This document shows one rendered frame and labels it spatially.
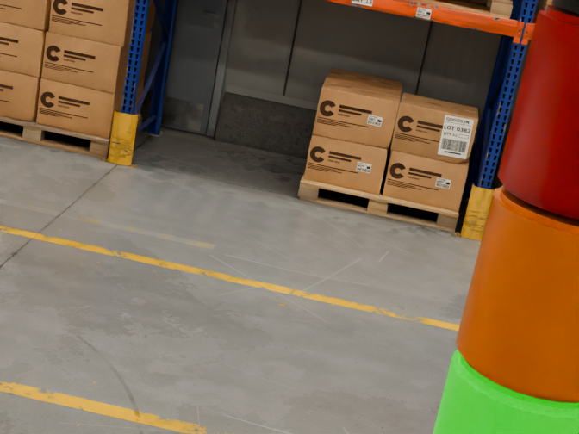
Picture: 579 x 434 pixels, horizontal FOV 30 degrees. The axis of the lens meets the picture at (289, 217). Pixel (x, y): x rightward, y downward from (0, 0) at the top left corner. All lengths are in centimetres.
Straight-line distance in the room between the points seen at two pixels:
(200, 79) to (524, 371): 907
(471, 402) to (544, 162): 8
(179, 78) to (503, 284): 910
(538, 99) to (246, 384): 490
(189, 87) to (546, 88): 910
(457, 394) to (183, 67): 907
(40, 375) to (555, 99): 477
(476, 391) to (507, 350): 2
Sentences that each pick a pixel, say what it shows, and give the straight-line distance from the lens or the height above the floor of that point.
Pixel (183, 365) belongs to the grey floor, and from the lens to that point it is 526.
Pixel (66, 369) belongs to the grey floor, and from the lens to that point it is 509.
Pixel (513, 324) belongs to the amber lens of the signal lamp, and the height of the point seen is 224.
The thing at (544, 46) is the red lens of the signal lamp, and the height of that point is 231.
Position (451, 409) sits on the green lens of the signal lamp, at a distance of 34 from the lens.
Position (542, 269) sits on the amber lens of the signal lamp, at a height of 225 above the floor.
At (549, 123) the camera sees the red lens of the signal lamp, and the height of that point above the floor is 229.
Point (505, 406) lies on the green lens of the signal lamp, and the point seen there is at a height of 221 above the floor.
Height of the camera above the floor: 235
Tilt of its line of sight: 18 degrees down
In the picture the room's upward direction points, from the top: 11 degrees clockwise
